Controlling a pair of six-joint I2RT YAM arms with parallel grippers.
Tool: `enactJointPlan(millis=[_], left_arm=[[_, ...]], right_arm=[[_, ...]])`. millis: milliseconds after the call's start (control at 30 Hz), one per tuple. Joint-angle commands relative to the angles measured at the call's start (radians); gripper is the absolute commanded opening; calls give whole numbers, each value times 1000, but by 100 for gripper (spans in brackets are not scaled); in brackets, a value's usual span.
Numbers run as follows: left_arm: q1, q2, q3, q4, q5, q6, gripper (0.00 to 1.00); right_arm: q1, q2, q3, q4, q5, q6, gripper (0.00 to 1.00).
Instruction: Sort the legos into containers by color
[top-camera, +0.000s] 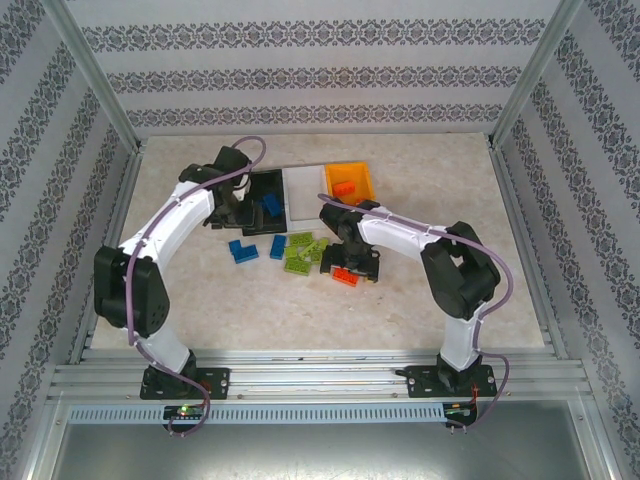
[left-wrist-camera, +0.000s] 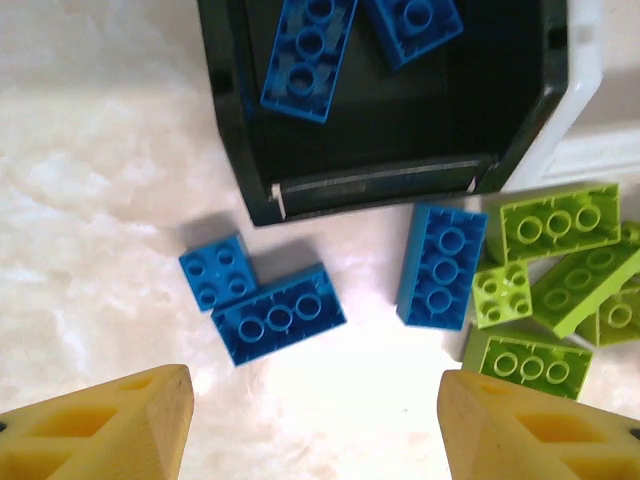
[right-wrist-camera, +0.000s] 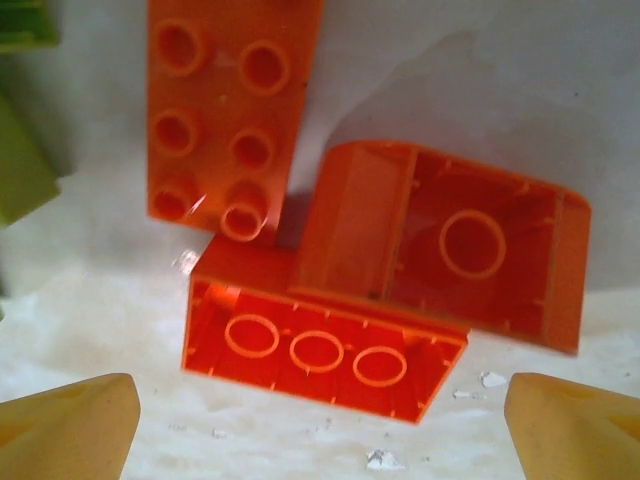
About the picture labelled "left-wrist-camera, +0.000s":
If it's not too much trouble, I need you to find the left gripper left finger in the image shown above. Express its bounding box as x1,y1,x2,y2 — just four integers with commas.
0,363,195,480

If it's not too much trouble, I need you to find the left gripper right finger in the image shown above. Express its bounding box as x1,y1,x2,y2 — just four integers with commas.
437,368,640,480

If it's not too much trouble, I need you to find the green two-by-four lego brick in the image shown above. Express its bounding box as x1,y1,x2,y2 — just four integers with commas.
484,182,623,266
529,239,640,341
459,324,595,401

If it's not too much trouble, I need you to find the green two-by-two lego brick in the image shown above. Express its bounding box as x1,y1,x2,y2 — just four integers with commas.
471,259,534,331
574,284,640,349

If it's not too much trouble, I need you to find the blue two-by-four lego brick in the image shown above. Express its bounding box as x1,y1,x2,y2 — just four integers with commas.
396,202,489,331
364,0,464,71
259,0,359,124
209,263,349,369

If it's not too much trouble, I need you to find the blue two-by-two lego brick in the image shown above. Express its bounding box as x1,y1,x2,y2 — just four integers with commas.
178,233,260,314

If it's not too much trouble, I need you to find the black plastic bin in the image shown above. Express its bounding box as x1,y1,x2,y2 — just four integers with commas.
194,0,571,227

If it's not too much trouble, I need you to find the white plastic bin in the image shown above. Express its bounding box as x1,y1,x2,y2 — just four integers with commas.
497,0,640,199

